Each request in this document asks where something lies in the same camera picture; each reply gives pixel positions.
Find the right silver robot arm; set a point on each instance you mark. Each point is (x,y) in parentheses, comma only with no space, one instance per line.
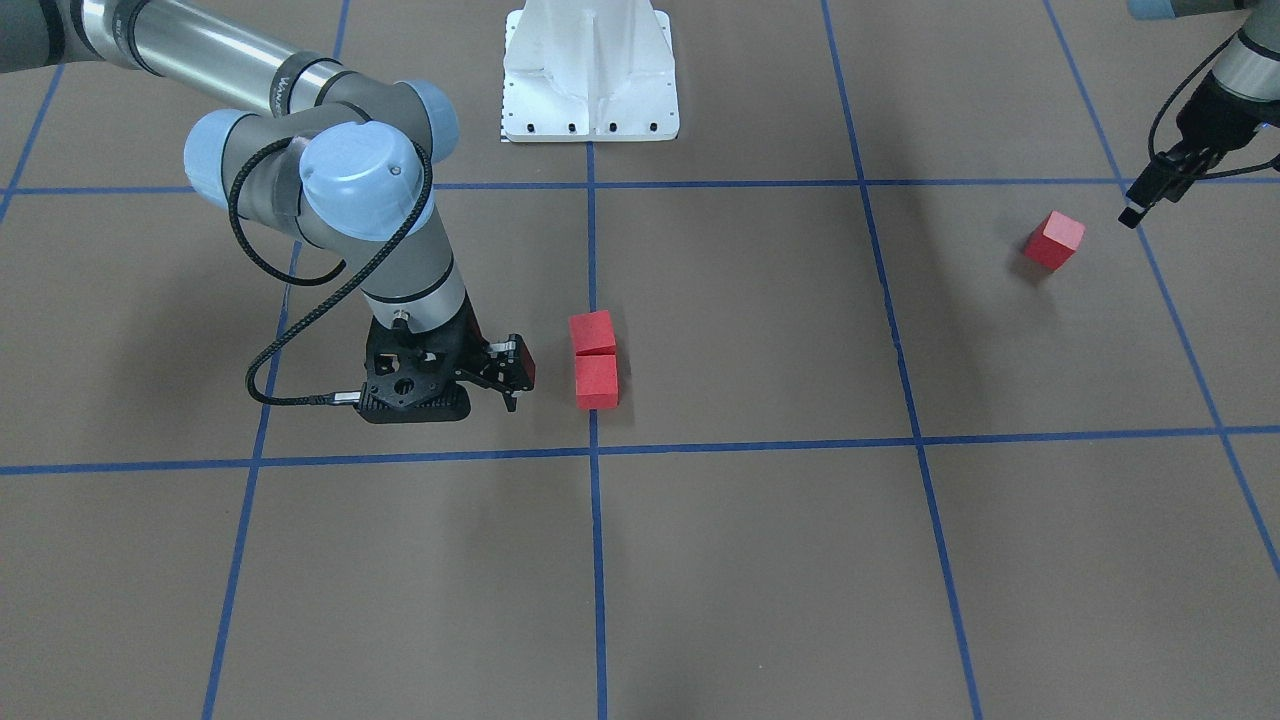
(326,176)

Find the white camera stand pillar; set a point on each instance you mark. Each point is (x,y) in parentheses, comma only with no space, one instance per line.
(589,71)

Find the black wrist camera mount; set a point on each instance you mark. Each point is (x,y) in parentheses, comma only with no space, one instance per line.
(402,387)

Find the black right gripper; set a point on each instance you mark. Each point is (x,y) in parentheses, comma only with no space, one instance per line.
(468,347)

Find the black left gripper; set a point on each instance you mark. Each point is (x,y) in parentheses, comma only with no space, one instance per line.
(1218,118)

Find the red block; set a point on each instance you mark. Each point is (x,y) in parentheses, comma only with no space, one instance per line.
(1054,241)
(597,382)
(592,334)

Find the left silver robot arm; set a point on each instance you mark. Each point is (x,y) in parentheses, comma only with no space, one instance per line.
(1247,62)

